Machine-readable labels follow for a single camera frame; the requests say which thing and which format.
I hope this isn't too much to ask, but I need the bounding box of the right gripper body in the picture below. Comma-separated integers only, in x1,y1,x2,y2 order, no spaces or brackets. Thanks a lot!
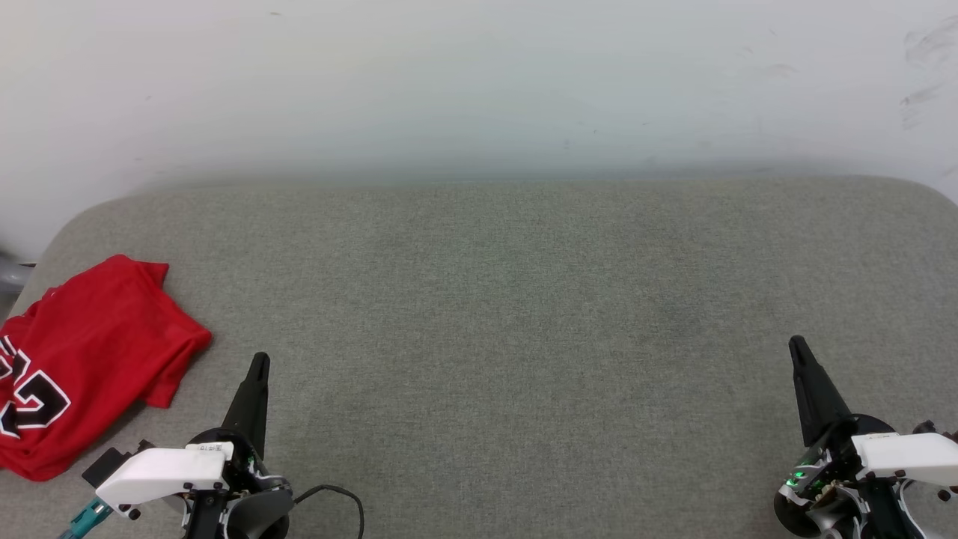
775,414,908,539

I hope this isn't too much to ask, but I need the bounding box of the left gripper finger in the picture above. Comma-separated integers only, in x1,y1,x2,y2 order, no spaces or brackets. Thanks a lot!
221,352,271,458

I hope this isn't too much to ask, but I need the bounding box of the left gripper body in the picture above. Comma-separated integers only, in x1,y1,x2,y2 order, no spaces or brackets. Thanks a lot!
183,428,294,539

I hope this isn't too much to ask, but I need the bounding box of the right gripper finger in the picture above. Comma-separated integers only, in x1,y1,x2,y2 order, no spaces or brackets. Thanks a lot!
788,335,853,448

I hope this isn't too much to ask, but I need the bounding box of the red Bulls basketball jersey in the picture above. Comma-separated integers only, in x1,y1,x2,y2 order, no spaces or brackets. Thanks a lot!
0,255,213,482

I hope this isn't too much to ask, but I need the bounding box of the white left camera bracket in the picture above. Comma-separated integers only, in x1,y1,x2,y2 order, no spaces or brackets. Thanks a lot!
95,442,235,519

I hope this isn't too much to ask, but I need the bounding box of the teal left cable connector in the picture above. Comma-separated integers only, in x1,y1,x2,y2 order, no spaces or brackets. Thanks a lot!
58,497,115,539

